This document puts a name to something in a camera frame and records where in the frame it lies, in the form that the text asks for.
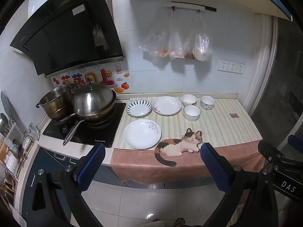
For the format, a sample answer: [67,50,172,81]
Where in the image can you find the steel wok with lid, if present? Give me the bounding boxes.
[56,78,117,146]

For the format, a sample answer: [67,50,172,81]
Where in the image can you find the pink floral white plate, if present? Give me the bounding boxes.
[152,96,181,116]

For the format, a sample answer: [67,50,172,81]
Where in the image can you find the brown mat label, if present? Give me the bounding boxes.
[230,113,239,118]

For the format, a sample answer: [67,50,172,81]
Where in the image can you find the steel stock pot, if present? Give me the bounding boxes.
[36,85,72,120]

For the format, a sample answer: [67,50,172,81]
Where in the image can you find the wire storage rack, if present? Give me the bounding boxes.
[0,91,41,204]

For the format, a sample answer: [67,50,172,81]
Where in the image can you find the white bowl coloured dots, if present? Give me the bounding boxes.
[200,95,216,110]

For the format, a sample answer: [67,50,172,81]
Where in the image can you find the white wall socket strip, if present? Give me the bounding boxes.
[217,59,245,75]

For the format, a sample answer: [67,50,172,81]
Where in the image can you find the white bowl red pattern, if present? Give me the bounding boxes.
[181,94,197,106]

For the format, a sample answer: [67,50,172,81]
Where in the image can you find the plastic bag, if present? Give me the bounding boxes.
[169,6,186,60]
[139,7,179,59]
[184,10,213,61]

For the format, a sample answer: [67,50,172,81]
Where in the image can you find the black range hood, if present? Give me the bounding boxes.
[10,0,124,75]

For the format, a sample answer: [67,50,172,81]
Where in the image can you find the wall hook rail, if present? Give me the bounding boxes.
[162,2,217,12]

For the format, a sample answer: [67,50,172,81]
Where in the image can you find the colourful wall stickers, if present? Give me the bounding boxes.
[50,62,130,94]

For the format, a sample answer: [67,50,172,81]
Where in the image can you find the white plate grey flower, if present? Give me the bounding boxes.
[123,119,162,150]

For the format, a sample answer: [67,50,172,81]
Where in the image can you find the middle plastic bag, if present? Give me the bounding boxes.
[169,6,186,60]

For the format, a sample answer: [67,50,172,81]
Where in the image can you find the right plastic bag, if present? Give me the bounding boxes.
[184,10,213,61]

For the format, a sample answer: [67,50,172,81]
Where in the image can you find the striped cat counter mat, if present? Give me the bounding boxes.
[110,98,265,184]

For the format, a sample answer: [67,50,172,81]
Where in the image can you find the left plastic bag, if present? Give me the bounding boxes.
[139,7,179,59]

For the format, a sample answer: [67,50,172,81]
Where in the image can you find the white bowl dark rim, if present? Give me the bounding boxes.
[183,105,201,122]

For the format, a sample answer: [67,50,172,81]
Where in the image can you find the black induction cooktop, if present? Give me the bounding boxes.
[43,103,126,148]

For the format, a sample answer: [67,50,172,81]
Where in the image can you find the blue leaf pattern plate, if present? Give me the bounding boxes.
[126,100,152,118]

